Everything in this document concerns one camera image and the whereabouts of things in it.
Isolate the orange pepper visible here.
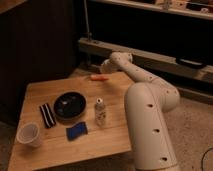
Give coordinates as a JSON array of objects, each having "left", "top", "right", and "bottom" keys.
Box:
[{"left": 90, "top": 75, "right": 109, "bottom": 81}]

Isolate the wooden table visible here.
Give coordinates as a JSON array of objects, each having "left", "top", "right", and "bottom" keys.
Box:
[{"left": 7, "top": 71, "right": 137, "bottom": 171}]

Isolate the black handle on shelf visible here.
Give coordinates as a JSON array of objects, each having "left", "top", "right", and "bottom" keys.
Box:
[{"left": 175, "top": 58, "right": 207, "bottom": 69}]

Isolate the vertical metal pole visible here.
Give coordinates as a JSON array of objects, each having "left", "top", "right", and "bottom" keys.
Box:
[{"left": 83, "top": 0, "right": 92, "bottom": 41}]

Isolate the black ceramic cup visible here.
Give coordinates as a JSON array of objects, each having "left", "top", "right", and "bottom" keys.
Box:
[{"left": 53, "top": 92, "right": 86, "bottom": 120}]

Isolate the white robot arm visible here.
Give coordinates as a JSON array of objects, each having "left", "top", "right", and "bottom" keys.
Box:
[{"left": 100, "top": 52, "right": 180, "bottom": 171}]

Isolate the clear spice shaker bottle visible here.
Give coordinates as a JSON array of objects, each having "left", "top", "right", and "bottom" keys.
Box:
[{"left": 95, "top": 98, "right": 106, "bottom": 126}]

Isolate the grey metal shelf beam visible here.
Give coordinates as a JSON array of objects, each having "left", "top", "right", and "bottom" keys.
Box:
[{"left": 78, "top": 37, "right": 213, "bottom": 84}]

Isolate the blue sponge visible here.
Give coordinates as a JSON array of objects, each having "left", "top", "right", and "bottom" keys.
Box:
[{"left": 66, "top": 122, "right": 88, "bottom": 141}]

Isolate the white plastic cup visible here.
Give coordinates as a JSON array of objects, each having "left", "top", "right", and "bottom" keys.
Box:
[{"left": 16, "top": 122, "right": 42, "bottom": 147}]

